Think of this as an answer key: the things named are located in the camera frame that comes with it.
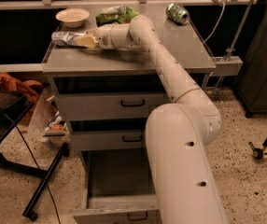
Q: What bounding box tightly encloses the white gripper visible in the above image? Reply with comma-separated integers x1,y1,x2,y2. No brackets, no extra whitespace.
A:
75,24,112,49

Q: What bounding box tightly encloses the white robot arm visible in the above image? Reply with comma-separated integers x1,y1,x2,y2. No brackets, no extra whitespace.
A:
76,15,229,224

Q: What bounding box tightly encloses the grey drawer cabinet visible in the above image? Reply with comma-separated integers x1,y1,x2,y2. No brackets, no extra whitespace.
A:
41,2,217,173

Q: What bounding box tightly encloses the grey top drawer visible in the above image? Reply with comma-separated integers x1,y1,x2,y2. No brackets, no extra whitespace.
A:
52,74,170,121

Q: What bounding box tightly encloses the grey drawer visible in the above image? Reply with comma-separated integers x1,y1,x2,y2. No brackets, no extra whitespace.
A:
74,148,162,224
52,74,170,121
69,118,147,151

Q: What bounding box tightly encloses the green soda can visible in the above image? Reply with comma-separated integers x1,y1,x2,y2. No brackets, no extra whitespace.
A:
165,3,190,25

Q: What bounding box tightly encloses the grey middle drawer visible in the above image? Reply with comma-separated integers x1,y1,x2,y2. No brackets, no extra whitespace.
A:
69,118,147,151

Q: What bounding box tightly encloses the grey bottom drawer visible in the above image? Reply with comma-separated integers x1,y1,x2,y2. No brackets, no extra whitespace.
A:
74,148,162,224

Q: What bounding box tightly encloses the white bowl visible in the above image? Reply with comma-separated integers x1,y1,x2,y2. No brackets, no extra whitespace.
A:
56,7,90,28

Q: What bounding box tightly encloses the green chip bag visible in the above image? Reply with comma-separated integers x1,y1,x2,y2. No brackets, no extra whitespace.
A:
95,5,139,27

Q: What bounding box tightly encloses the orange bag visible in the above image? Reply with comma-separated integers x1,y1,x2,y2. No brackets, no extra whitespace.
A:
0,72,44,124

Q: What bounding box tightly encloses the clear plastic bag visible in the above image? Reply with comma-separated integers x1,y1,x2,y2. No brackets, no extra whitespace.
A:
28,86,70,147

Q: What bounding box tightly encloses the black cart stand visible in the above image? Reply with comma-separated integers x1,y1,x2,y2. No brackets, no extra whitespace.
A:
0,88,69,221

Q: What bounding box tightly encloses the metal pole with clamp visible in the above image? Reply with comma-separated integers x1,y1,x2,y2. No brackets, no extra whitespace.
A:
211,0,256,100

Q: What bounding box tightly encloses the grey side shelf rail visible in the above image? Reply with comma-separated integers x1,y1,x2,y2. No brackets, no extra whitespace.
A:
0,63,43,73

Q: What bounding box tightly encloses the white cable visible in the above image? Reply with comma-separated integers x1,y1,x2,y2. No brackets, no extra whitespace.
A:
202,2,227,45

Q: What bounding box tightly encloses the black floor cable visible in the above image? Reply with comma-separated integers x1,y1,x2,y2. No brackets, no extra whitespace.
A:
4,114,62,224

